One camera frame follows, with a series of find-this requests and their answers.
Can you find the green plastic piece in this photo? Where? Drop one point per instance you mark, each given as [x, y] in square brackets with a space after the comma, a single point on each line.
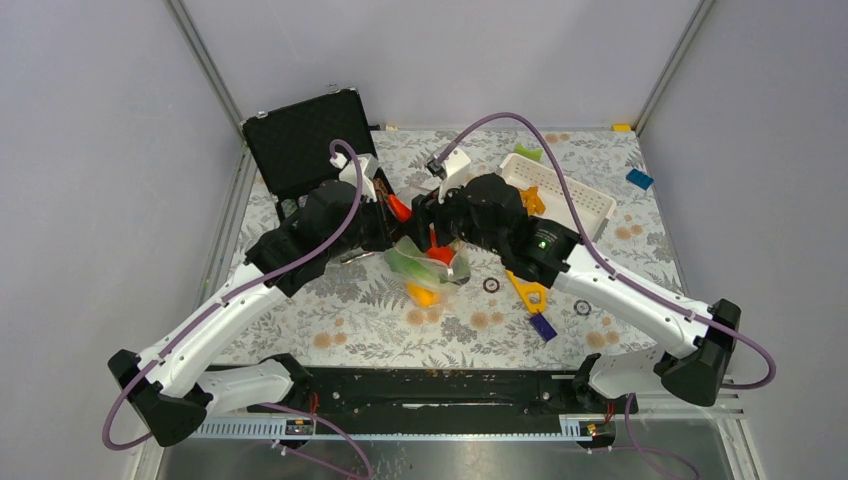
[532, 154]

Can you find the purple toy brick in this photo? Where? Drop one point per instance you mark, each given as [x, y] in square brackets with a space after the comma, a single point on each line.
[542, 327]

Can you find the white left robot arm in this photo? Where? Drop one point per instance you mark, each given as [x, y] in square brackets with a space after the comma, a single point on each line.
[170, 385]

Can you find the green lettuce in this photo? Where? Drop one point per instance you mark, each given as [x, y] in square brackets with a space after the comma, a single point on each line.
[419, 270]

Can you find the white plastic basket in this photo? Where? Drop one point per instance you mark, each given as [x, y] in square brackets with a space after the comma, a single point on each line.
[594, 208]

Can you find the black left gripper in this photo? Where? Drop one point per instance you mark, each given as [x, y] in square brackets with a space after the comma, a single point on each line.
[384, 238]

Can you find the yellow bell pepper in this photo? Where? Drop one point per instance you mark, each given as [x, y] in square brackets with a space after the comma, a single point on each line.
[422, 297]

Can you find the orange carrot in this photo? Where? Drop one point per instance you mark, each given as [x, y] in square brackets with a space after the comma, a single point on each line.
[444, 254]

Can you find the blue toy brick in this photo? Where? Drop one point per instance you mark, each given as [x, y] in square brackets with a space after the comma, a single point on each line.
[640, 179]

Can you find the yellow triangular plastic tool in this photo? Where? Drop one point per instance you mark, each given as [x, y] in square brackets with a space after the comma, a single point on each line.
[533, 295]

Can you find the orange brown food piece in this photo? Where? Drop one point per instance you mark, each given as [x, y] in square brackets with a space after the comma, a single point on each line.
[532, 201]

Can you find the clear zip top bag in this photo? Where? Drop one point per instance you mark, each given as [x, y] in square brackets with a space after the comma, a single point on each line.
[459, 270]

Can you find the floral table mat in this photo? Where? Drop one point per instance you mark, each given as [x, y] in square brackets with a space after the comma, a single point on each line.
[359, 314]

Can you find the black poker chip case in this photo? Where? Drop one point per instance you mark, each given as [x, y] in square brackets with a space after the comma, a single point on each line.
[290, 145]

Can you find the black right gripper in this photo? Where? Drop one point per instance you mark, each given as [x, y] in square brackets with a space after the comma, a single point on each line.
[430, 208]

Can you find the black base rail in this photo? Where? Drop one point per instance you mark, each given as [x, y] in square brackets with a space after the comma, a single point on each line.
[434, 402]

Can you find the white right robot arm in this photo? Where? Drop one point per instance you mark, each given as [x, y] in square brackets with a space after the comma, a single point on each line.
[693, 340]

